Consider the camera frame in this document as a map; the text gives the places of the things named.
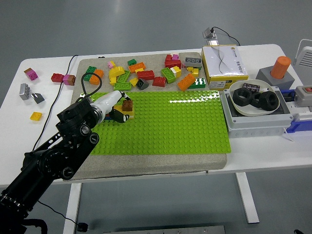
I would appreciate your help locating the white and yellow brick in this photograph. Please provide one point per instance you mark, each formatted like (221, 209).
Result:
(176, 72)

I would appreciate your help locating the yellow slope brick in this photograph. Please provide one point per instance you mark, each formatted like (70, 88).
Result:
(134, 82)

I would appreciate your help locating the grey-brown foam mat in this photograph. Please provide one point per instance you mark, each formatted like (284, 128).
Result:
(146, 167)

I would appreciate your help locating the orange long brick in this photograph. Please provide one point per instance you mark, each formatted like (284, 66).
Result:
(96, 80)
(137, 67)
(186, 82)

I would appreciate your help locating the red square brick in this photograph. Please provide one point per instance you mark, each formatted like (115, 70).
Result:
(159, 82)

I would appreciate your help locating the small pink yellow brick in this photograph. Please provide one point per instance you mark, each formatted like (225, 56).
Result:
(111, 64)

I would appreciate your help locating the grey junction box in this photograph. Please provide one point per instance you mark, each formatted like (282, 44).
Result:
(256, 124)

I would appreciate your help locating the white slotted chair back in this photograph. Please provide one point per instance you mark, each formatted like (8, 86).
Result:
(306, 54)

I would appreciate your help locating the dark blue clamp part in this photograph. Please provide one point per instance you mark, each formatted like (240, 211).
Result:
(290, 94)

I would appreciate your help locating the small green brick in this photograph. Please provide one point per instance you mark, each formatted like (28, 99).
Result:
(131, 62)

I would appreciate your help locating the yellow flat tile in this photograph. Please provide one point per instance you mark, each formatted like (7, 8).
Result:
(36, 116)

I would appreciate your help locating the white table leg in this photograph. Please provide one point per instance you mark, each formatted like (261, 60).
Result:
(246, 195)
(72, 207)

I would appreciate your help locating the grey long brick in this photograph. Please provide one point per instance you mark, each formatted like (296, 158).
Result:
(193, 62)

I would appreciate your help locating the small yellow flat brick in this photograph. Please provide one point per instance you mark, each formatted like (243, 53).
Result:
(139, 70)

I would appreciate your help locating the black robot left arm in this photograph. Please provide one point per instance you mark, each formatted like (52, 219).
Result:
(48, 163)

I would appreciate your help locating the lime brick with holes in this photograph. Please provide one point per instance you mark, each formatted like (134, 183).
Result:
(122, 86)

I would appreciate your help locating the white bowl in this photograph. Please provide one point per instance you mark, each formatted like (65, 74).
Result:
(243, 111)

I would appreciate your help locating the blue flat brick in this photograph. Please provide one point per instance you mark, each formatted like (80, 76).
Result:
(108, 120)

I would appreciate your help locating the silver slope brick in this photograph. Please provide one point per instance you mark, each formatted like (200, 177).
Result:
(37, 98)

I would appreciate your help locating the large red brick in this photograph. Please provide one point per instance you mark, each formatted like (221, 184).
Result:
(171, 63)

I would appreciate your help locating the blue and white rail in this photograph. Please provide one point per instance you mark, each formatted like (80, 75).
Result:
(299, 126)

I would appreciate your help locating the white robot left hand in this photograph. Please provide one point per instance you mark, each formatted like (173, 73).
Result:
(108, 101)

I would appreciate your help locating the dark purple component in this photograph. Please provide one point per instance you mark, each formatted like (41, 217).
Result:
(251, 87)

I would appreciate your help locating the yellow arch brick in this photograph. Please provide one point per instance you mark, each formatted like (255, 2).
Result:
(115, 72)

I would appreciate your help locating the pink narrow brick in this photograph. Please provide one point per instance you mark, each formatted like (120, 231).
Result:
(66, 79)

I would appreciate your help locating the red long brick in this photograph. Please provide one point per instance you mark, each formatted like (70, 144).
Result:
(145, 74)

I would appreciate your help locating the grey switch box red button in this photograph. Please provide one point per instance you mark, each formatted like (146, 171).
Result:
(302, 97)

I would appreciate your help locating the dark grey slope brick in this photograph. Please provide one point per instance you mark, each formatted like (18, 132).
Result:
(142, 84)

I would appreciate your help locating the lime green long brick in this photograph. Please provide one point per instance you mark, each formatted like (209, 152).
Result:
(168, 75)
(124, 76)

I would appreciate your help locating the green brick white studs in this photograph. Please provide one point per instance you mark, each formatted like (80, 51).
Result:
(198, 83)

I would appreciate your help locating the brown square brick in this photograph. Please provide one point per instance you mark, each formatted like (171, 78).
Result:
(127, 105)

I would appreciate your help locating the green studded baseplate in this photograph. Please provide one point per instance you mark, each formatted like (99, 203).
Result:
(158, 129)

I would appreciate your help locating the large black hex nut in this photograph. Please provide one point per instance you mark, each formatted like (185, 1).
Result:
(254, 103)
(264, 107)
(241, 102)

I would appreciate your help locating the small white part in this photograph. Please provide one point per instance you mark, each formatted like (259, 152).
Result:
(265, 90)

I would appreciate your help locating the grey holder block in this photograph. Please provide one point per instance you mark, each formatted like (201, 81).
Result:
(265, 75)

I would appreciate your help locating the dark green long brick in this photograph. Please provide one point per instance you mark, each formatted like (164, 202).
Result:
(88, 70)

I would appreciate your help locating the white and yellow carton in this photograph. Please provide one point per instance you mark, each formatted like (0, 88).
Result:
(219, 61)

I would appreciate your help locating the orange cylinder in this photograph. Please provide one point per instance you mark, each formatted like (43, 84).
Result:
(280, 67)

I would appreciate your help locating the pink brick brown top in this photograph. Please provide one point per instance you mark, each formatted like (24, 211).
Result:
(31, 74)

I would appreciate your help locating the silver metal device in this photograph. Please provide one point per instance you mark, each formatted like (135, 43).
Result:
(210, 36)

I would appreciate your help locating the silver studded brick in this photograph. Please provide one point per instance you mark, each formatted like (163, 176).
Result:
(25, 91)

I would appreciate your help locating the brown narrow brick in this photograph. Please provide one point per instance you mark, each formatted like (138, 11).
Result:
(72, 80)

